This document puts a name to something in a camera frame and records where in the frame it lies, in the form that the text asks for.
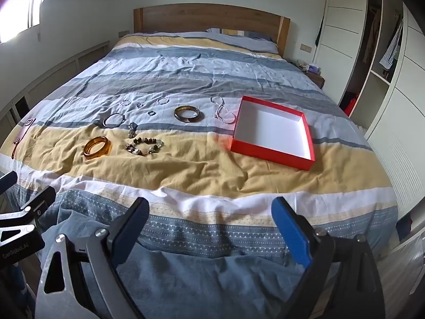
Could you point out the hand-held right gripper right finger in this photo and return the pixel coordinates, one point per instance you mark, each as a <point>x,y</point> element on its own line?
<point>294,237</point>

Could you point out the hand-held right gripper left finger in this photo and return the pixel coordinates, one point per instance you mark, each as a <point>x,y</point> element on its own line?
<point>128,234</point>

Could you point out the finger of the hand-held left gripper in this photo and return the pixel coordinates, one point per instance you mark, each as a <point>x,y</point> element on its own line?
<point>7,181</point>
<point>40,201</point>

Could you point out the amber translucent bangle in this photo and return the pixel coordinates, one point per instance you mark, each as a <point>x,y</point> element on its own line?
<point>91,149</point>

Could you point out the thin dark metal bangle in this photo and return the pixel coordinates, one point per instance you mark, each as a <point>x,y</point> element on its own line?
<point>107,121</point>

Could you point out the small metal charm pendant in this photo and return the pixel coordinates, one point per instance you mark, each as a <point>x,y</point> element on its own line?
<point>132,129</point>

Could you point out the red shallow cardboard box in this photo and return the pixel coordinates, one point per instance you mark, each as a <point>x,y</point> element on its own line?
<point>272,129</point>

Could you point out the brown stone bangle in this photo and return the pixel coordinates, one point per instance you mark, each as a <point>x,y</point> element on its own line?
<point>179,114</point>

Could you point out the pink cased phone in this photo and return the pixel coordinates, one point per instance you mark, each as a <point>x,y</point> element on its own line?
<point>26,129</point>

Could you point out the red item in wardrobe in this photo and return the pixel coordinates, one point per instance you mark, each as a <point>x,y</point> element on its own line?
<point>351,105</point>

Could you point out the wooden nightstand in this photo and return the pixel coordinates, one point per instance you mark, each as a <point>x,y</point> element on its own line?
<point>315,79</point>

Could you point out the purple tissue box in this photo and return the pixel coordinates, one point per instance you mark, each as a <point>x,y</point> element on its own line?
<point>313,68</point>

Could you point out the window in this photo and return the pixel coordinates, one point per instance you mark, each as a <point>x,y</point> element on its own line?
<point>23,3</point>

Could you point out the blue grey pillow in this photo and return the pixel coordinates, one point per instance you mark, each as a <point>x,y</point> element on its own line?
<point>245,41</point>

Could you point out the hanging striped shirt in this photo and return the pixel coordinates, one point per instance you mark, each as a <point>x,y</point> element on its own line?
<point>391,46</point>

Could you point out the white wardrobe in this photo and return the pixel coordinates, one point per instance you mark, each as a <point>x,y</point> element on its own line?
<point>348,23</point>

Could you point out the wooden headboard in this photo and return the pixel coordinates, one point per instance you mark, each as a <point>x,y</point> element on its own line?
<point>212,16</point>

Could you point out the white low wall cabinet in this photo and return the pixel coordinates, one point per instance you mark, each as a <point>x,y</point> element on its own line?
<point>49,76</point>

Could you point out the wall switch plate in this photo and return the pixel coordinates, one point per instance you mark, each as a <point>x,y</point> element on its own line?
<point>306,48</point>

